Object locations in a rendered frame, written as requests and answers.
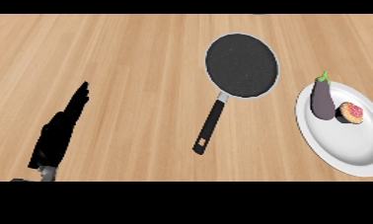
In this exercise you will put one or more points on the white plate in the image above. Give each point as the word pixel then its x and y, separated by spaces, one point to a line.
pixel 343 142

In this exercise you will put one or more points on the purple eggplant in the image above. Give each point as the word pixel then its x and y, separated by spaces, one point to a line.
pixel 322 100

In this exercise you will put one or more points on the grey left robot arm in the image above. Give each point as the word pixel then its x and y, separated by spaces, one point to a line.
pixel 46 173

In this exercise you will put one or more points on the black frying pan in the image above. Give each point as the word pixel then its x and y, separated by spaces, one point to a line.
pixel 241 65

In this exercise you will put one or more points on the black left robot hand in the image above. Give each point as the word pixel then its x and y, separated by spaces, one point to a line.
pixel 58 134

